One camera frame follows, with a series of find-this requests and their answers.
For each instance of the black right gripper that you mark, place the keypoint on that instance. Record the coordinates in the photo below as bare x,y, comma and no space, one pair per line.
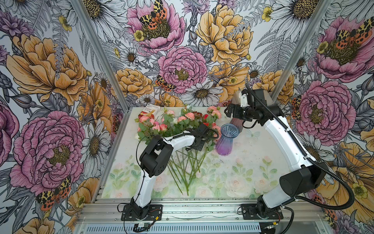
236,107

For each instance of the red white small box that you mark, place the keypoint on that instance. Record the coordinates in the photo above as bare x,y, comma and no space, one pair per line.
149,111

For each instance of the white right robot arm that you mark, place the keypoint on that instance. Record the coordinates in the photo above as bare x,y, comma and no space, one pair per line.
305,173

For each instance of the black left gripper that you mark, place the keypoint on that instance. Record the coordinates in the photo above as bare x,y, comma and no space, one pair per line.
198,148

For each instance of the aluminium rail frame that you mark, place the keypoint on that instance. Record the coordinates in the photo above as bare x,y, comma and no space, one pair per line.
202,216

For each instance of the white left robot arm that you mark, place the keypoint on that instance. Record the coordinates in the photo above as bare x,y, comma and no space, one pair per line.
155,157

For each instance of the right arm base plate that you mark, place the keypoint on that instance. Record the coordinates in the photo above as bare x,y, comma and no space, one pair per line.
259,211

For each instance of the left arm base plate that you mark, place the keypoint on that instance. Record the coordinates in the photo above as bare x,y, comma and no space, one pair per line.
133,212

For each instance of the pink purple glass vase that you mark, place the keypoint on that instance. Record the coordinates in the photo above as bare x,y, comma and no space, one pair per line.
225,143

